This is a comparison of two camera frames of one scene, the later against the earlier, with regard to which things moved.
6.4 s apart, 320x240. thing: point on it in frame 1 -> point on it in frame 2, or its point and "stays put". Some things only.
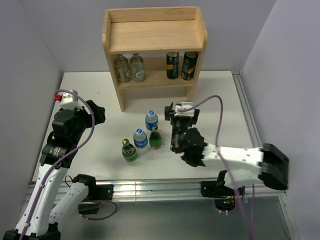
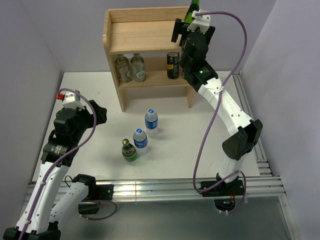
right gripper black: x=169 y=113 -> x=180 y=28
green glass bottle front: x=129 y=151 stays put
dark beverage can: x=172 y=65 stays put
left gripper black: x=99 y=112 stays put
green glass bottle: x=155 y=138 -> x=194 y=6
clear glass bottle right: x=137 y=67 stays put
